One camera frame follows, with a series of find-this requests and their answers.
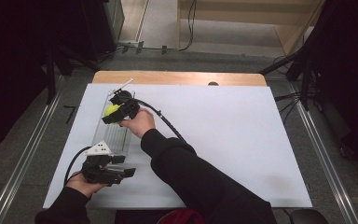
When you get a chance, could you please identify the person's left hand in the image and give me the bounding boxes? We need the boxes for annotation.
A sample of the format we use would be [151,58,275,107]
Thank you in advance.
[65,171,110,199]

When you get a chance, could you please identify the wooden table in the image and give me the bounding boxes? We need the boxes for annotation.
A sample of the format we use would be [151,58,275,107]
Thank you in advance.
[91,70,268,87]

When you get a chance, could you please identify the black stand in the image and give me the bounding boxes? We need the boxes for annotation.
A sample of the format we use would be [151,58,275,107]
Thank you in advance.
[45,43,102,105]
[259,46,313,111]

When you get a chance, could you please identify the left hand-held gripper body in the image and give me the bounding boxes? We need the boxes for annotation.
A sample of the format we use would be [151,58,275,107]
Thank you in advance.
[80,140,126,187]

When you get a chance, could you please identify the dark round object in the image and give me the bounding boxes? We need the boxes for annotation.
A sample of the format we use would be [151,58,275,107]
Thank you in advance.
[288,208,331,224]

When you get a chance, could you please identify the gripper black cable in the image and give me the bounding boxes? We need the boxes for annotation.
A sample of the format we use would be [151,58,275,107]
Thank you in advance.
[63,146,92,187]
[134,98,187,144]

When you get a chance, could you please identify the metal floor rail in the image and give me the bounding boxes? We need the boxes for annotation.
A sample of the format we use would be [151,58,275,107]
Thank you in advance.
[0,90,63,224]
[288,83,358,224]

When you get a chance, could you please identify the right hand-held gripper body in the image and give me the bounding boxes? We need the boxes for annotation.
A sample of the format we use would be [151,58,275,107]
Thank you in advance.
[113,77,141,120]

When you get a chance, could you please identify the dark cabinet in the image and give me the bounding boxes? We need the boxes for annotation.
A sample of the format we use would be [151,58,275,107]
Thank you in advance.
[80,0,126,61]

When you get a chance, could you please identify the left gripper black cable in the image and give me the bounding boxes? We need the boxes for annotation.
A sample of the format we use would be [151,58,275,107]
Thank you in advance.
[63,146,92,187]

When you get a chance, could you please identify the yellow tennis ball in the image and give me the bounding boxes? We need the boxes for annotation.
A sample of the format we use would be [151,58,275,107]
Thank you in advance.
[103,104,121,119]

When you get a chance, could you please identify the clear plastic container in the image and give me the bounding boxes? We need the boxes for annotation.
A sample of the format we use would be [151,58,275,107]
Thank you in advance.
[91,89,137,156]

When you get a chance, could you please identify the white table board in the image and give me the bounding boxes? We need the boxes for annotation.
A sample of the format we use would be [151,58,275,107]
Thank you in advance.
[42,83,313,209]

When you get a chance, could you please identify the bundle of black floor cables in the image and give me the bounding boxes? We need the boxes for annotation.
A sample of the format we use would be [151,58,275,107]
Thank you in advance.
[274,91,303,123]

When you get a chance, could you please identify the black hanging cable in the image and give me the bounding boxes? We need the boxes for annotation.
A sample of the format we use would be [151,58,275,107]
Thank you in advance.
[180,0,199,52]

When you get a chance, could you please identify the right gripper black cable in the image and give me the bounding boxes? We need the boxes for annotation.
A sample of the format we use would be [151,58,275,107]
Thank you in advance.
[134,98,187,144]

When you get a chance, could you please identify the person's red garment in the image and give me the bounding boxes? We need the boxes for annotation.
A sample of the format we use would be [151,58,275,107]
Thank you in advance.
[157,208,207,224]

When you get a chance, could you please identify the person's right hand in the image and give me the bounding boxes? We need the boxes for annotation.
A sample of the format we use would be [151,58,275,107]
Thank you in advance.
[119,108,157,139]

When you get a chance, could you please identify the light wooden shelf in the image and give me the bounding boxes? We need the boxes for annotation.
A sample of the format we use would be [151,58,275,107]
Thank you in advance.
[176,0,325,56]

